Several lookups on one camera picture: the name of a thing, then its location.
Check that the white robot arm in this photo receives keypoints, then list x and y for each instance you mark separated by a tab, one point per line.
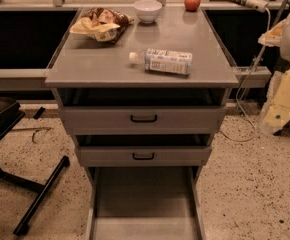
285	41

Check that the white ceramic bowl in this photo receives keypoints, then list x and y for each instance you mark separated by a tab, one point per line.
147	10

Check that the blue plastic bottle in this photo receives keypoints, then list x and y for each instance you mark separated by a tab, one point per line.
164	61

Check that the top grey drawer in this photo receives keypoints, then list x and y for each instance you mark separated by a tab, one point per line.
141	120

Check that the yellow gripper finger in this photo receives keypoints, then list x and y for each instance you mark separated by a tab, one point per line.
275	113
272	38

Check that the red apple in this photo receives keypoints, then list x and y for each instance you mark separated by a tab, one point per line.
192	5

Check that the grey drawer cabinet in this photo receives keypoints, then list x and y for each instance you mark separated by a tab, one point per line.
87	73

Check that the brown yellow chip bag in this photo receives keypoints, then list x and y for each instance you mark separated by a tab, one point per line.
102	24

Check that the middle grey drawer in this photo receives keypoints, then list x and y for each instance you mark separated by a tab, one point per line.
142	156

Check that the bottom grey drawer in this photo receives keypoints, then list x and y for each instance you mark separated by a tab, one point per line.
144	203

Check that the grey drawer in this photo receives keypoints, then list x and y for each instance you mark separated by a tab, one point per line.
142	156
141	120
144	203

